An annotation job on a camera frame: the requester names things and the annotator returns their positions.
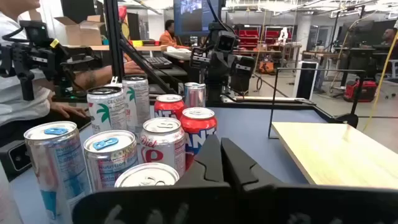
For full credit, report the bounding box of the black keyboard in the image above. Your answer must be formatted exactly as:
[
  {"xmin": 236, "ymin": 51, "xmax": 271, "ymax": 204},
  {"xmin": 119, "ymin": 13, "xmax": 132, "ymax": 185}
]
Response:
[{"xmin": 144, "ymin": 55, "xmax": 174, "ymax": 70}]

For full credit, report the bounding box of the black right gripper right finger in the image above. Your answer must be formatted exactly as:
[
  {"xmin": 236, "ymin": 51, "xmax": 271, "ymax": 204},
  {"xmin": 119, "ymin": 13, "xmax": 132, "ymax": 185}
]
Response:
[{"xmin": 220, "ymin": 137, "xmax": 283, "ymax": 191}]

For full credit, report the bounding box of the blue silver Red Bull can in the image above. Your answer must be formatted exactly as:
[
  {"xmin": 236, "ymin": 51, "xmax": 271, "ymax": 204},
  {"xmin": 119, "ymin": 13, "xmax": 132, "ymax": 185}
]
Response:
[
  {"xmin": 183, "ymin": 82, "xmax": 207, "ymax": 108},
  {"xmin": 24, "ymin": 120, "xmax": 93, "ymax": 224},
  {"xmin": 83, "ymin": 129, "xmax": 140, "ymax": 192}
]

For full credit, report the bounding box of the red black tool bag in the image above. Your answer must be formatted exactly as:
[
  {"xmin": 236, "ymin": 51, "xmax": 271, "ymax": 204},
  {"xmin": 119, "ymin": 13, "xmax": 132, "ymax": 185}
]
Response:
[{"xmin": 343, "ymin": 79, "xmax": 379, "ymax": 103}]

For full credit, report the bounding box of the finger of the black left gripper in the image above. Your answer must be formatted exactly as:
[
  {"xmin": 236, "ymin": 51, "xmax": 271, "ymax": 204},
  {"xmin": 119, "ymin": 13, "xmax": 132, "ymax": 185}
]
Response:
[
  {"xmin": 221, "ymin": 62, "xmax": 233, "ymax": 82},
  {"xmin": 211, "ymin": 62, "xmax": 222, "ymax": 82}
]

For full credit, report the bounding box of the white Celsius Peach Vibe can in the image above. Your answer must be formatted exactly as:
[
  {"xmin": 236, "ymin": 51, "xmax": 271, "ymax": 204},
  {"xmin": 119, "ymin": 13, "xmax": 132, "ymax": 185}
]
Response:
[
  {"xmin": 121, "ymin": 74, "xmax": 151, "ymax": 134},
  {"xmin": 86, "ymin": 86, "xmax": 127, "ymax": 134}
]

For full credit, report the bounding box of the person's hand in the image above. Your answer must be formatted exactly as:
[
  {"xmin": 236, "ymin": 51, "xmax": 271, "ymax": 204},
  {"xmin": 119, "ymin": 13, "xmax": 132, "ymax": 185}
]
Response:
[
  {"xmin": 49, "ymin": 101, "xmax": 91, "ymax": 119},
  {"xmin": 123, "ymin": 60, "xmax": 146, "ymax": 75}
]

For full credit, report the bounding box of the wooden desk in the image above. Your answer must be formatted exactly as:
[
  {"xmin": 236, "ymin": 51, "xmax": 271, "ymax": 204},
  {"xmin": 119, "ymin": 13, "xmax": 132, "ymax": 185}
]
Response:
[{"xmin": 67, "ymin": 44, "xmax": 169, "ymax": 52}]

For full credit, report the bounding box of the black camera housing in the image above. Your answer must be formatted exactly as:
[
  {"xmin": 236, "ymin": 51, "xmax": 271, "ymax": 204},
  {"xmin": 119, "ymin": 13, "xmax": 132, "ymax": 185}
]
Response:
[{"xmin": 0, "ymin": 139, "xmax": 32, "ymax": 182}]

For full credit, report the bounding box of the dark blue monitor screen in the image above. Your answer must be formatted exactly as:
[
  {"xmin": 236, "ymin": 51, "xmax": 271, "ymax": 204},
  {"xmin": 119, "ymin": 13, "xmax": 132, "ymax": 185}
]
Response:
[{"xmin": 173, "ymin": 0, "xmax": 224, "ymax": 37}]

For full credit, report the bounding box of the brown cardboard box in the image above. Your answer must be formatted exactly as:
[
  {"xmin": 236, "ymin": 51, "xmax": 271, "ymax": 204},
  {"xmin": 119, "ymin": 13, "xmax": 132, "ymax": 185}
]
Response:
[{"xmin": 54, "ymin": 14, "xmax": 108, "ymax": 47}]

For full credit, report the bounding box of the black monitor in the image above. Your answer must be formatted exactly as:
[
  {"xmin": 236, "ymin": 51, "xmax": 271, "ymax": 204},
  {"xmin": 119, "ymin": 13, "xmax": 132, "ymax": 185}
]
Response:
[{"xmin": 338, "ymin": 19, "xmax": 376, "ymax": 47}]

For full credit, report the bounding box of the tall black white tower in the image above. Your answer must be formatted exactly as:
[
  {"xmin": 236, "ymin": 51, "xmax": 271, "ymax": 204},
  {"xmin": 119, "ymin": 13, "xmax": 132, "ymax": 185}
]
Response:
[{"xmin": 292, "ymin": 60, "xmax": 320, "ymax": 101}]

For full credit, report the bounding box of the person's forearm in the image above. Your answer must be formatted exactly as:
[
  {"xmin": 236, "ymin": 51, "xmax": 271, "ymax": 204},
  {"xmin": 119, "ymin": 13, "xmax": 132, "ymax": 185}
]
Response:
[{"xmin": 73, "ymin": 64, "xmax": 128, "ymax": 91}]

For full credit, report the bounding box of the person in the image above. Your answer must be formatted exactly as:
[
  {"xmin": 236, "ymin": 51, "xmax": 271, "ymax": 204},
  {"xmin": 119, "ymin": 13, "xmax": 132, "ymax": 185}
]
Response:
[
  {"xmin": 381, "ymin": 27, "xmax": 398, "ymax": 47},
  {"xmin": 159, "ymin": 19, "xmax": 191, "ymax": 50},
  {"xmin": 0, "ymin": 0, "xmax": 57, "ymax": 128}
]

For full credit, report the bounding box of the red Fanta strawberry can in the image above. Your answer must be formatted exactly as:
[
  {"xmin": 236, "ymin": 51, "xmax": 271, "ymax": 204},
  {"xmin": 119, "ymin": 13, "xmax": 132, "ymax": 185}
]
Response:
[
  {"xmin": 179, "ymin": 106, "xmax": 218, "ymax": 170},
  {"xmin": 154, "ymin": 93, "xmax": 187, "ymax": 121}
]

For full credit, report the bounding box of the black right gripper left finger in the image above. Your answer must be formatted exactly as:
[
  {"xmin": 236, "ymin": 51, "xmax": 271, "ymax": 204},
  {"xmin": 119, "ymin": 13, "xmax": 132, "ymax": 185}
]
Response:
[{"xmin": 175, "ymin": 134, "xmax": 233, "ymax": 188}]

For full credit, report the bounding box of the red storage bin rack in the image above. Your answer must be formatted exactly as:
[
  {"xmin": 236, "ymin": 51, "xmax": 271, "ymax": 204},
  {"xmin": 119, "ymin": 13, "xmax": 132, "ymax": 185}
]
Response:
[{"xmin": 233, "ymin": 24, "xmax": 295, "ymax": 50}]

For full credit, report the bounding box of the wooden shelf with black frame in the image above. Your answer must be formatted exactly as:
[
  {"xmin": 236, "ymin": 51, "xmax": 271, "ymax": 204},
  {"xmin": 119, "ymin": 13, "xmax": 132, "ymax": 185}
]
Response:
[{"xmin": 267, "ymin": 67, "xmax": 398, "ymax": 190}]

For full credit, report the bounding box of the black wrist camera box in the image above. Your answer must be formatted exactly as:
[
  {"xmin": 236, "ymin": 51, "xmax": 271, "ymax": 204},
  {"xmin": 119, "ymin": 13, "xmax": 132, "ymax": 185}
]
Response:
[{"xmin": 216, "ymin": 30, "xmax": 239, "ymax": 52}]

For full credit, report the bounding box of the yellow cable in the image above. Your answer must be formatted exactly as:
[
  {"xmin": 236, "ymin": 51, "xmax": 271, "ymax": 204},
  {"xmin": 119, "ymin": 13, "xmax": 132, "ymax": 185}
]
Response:
[{"xmin": 361, "ymin": 29, "xmax": 398, "ymax": 133}]

